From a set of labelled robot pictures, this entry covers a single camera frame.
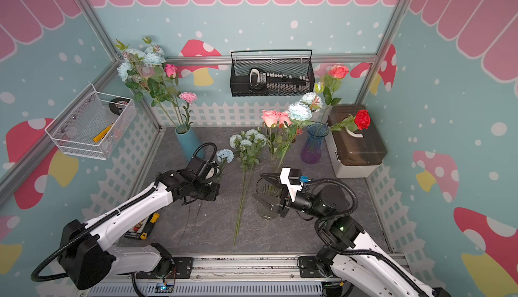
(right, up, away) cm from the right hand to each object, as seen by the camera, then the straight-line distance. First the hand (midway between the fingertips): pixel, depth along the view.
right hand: (259, 186), depth 55 cm
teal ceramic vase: (-34, +13, +39) cm, 53 cm away
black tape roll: (-58, +28, +26) cm, 69 cm away
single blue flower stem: (-32, -22, +30) cm, 49 cm away
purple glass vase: (+26, +9, +48) cm, 55 cm away
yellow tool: (-58, +16, +18) cm, 62 cm away
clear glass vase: (+1, -5, +21) cm, 22 cm away
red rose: (+38, +21, +19) cm, 47 cm away
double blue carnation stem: (-16, +7, +30) cm, 35 cm away
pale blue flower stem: (-10, +11, +50) cm, 52 cm away
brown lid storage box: (+41, +7, +32) cm, 53 cm away
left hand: (-18, -9, +25) cm, 32 cm away
